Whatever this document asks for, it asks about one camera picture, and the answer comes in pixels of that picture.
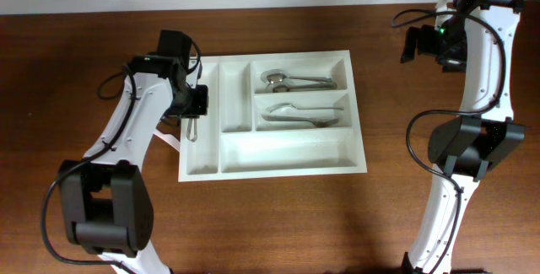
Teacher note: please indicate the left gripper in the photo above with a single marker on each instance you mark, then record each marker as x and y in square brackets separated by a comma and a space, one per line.
[200, 107]

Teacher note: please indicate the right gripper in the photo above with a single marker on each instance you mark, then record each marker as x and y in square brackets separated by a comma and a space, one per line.
[454, 63]

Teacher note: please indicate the steel fork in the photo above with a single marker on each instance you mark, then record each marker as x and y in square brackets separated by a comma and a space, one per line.
[320, 123]
[280, 106]

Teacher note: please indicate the steel tablespoon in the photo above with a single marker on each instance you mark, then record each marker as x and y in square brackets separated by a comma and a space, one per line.
[279, 75]
[290, 87]

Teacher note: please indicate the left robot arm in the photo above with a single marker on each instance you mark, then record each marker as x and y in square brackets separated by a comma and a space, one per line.
[106, 207]

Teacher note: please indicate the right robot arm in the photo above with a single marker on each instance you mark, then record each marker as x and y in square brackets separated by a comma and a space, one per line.
[474, 37]

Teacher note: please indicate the pink plastic knife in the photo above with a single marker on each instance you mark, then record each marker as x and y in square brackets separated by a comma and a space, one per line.
[169, 139]

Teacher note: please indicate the white plastic cutlery tray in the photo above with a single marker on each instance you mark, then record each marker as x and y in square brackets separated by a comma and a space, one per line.
[234, 142]

